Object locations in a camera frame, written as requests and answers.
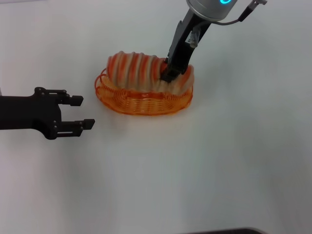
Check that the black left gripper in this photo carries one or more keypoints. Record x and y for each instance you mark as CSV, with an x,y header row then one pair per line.
x,y
24,112

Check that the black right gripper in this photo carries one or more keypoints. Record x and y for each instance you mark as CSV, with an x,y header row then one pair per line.
x,y
185,44

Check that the orange striped bread roll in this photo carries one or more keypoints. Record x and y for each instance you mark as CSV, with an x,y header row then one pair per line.
x,y
136,70

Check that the orange woven plastic basket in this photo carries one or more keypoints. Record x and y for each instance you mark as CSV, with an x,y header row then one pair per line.
x,y
146,104

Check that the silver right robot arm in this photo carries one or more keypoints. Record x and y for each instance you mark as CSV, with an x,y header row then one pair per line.
x,y
207,7

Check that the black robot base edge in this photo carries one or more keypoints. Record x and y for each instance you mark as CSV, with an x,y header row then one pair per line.
x,y
231,231

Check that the clear ethernet plug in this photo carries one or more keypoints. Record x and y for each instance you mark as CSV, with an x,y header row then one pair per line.
x,y
193,39

